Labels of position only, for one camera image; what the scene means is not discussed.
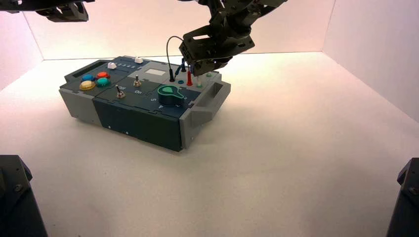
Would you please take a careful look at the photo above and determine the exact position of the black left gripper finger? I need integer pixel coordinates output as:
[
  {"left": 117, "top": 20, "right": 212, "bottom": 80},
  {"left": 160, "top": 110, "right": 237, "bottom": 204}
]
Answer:
[
  {"left": 35, "top": 5, "right": 66, "bottom": 23},
  {"left": 64, "top": 2, "right": 89, "bottom": 22}
]

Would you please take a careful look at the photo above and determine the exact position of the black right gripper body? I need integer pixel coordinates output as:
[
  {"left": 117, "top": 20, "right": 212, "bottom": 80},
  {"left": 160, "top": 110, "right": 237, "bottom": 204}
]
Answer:
[{"left": 179, "top": 16, "right": 256, "bottom": 66}]

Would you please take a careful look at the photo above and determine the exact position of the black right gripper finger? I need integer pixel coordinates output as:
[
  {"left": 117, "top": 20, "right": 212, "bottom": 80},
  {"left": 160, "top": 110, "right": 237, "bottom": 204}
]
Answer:
[
  {"left": 211, "top": 57, "right": 231, "bottom": 69},
  {"left": 191, "top": 60, "right": 217, "bottom": 77}
]

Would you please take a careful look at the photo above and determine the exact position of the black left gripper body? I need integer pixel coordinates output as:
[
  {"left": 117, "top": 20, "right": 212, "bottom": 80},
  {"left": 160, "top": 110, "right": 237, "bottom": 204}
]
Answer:
[{"left": 0, "top": 0, "right": 95, "bottom": 12}]

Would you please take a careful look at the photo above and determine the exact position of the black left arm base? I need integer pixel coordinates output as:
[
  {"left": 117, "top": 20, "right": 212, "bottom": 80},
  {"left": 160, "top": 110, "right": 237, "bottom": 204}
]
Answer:
[{"left": 0, "top": 155, "right": 49, "bottom": 237}]

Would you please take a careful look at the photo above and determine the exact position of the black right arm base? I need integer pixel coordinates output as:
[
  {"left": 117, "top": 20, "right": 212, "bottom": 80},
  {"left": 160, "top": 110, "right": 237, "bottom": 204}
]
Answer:
[{"left": 386, "top": 158, "right": 419, "bottom": 237}]

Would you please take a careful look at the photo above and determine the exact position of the green rotary knob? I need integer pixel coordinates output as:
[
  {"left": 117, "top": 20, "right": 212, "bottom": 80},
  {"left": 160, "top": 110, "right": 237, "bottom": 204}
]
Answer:
[{"left": 157, "top": 84, "right": 185, "bottom": 106}]

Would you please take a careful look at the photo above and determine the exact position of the grey and dark blue task box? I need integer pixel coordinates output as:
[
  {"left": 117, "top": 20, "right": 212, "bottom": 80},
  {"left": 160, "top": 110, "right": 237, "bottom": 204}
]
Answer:
[{"left": 59, "top": 55, "right": 231, "bottom": 153}]

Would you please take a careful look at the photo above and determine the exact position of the blue jumper wire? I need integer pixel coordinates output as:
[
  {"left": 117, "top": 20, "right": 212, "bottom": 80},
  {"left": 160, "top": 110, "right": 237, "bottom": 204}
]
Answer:
[{"left": 174, "top": 59, "right": 194, "bottom": 78}]

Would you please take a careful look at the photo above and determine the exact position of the black jumper wire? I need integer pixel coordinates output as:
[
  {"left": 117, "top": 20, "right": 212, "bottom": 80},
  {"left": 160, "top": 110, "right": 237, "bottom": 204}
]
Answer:
[{"left": 166, "top": 35, "right": 187, "bottom": 82}]

